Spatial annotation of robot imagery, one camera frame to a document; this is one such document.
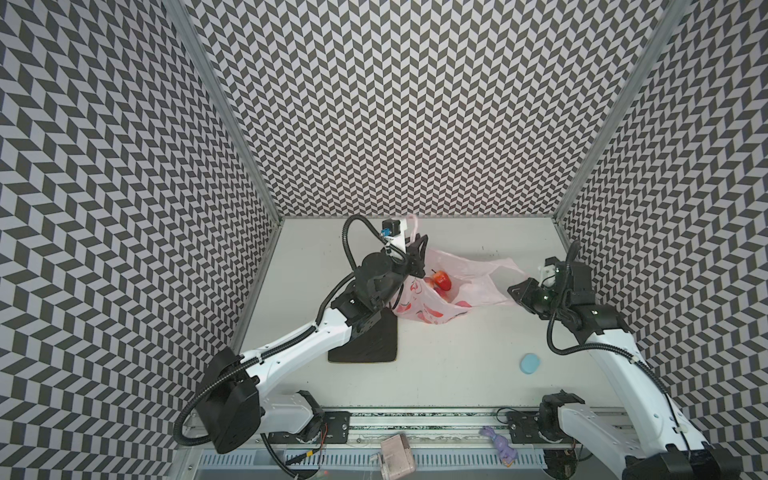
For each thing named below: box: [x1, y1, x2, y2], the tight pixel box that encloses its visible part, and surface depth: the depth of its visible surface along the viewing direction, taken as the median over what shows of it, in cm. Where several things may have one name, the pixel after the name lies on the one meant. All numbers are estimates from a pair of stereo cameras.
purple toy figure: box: [479, 426, 519, 467], surface depth 70 cm
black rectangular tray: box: [328, 306, 397, 362], surface depth 84 cm
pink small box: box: [378, 433, 416, 480], surface depth 66 cm
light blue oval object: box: [519, 353, 541, 375], surface depth 84 cm
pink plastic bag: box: [393, 214, 529, 324], surface depth 79 cm
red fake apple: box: [431, 269, 452, 291], surface depth 98 cm
